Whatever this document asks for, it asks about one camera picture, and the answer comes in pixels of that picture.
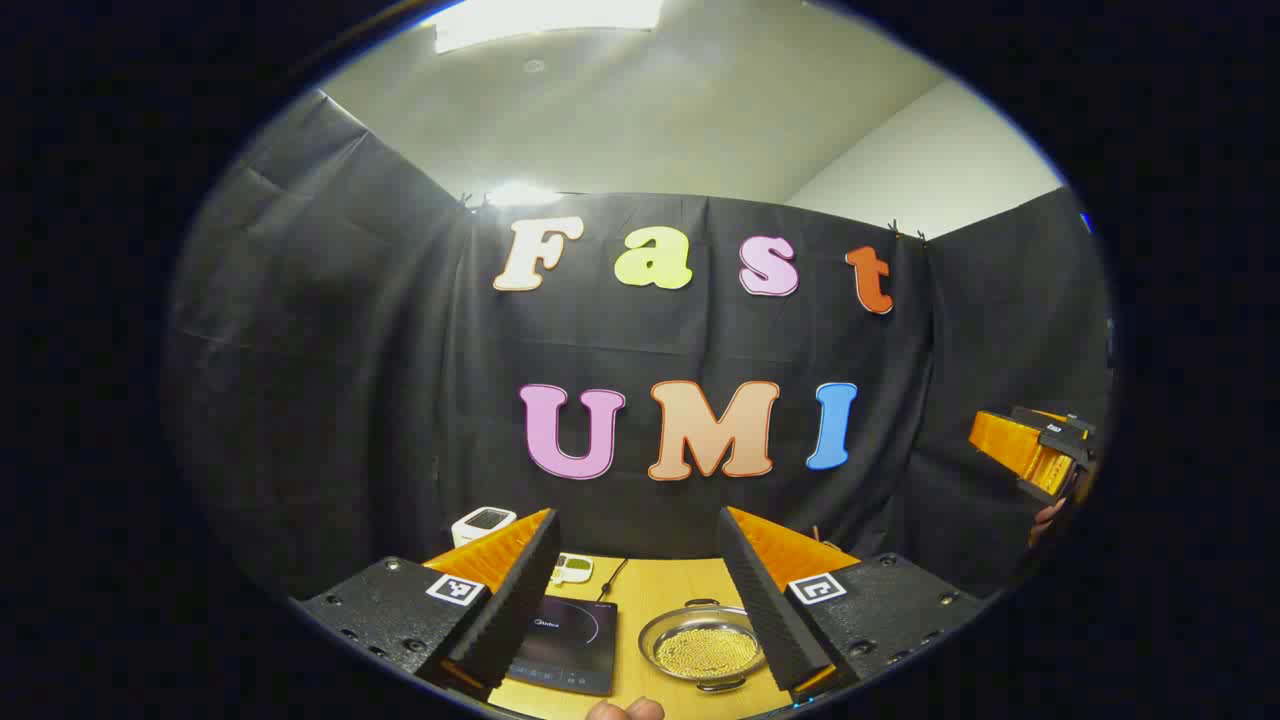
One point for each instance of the white box appliance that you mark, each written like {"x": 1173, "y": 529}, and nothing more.
{"x": 480, "y": 525}

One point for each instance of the pile of yellow soybeans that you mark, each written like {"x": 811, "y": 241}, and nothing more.
{"x": 705, "y": 652}

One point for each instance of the stainless steel pot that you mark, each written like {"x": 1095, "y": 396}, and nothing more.
{"x": 660, "y": 625}

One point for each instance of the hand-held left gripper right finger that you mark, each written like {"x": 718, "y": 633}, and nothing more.
{"x": 765, "y": 610}

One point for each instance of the black induction cooktop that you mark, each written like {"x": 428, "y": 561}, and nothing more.
{"x": 570, "y": 640}

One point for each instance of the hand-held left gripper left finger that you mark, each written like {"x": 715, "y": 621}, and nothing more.
{"x": 515, "y": 610}

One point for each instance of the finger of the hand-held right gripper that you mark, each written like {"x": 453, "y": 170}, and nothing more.
{"x": 1015, "y": 450}

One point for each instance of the white divided bean dish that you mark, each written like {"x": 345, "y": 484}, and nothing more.
{"x": 575, "y": 570}

